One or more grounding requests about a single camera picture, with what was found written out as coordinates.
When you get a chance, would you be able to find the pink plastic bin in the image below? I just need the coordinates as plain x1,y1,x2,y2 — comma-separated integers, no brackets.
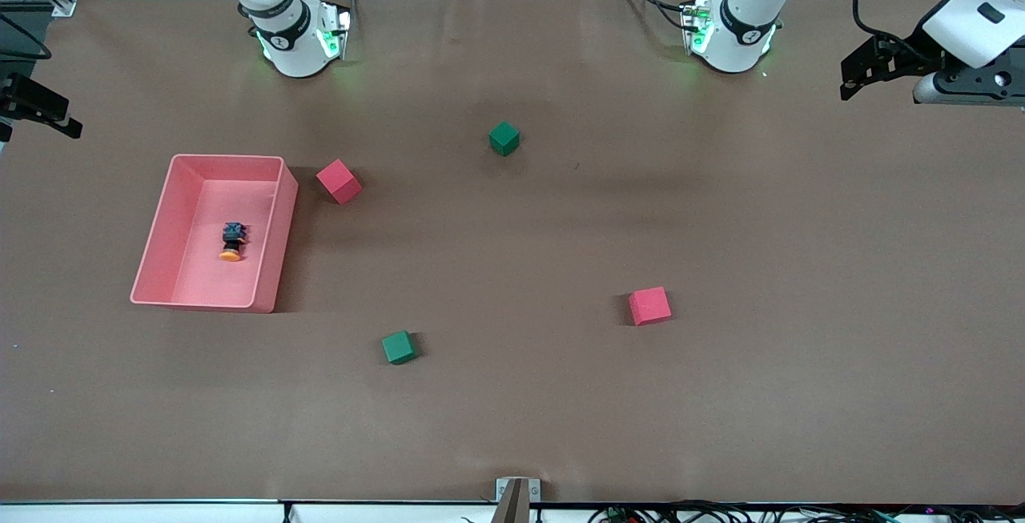
130,153,299,314

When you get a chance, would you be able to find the red cube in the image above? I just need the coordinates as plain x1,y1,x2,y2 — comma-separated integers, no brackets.
628,286,673,327
316,158,364,206

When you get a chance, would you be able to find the green cube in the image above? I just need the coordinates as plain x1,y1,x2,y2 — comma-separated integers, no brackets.
488,121,521,158
381,330,418,366

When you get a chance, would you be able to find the brown table cover sheet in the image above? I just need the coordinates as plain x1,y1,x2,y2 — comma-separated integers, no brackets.
0,0,1025,505

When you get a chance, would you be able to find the right arm black wrist cable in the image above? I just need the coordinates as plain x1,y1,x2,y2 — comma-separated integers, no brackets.
0,14,53,61

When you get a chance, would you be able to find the arm black wrist cable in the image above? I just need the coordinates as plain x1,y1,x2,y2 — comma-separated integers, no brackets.
852,0,946,61
0,14,53,61

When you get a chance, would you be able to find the left arm black wrist cable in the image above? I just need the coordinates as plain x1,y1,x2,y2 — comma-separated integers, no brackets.
852,0,946,61

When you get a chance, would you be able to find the left arm black base cable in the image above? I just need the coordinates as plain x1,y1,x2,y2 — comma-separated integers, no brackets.
615,0,691,32

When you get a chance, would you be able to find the white table edge rail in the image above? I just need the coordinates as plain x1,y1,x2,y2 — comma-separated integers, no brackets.
0,498,1025,523

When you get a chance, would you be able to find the tangled black cable bundle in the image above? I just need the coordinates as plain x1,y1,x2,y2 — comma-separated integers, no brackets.
589,501,1025,523

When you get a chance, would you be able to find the metal camera pole bracket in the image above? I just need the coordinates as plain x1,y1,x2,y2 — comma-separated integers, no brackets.
492,477,542,523

